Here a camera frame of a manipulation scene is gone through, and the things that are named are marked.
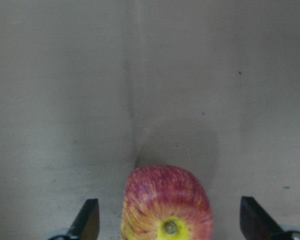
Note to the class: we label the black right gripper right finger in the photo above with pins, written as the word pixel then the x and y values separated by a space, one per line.
pixel 257 224

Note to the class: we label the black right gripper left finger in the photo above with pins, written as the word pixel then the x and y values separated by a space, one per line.
pixel 86 225

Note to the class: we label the red yellow apple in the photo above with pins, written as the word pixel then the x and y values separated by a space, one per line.
pixel 164 202

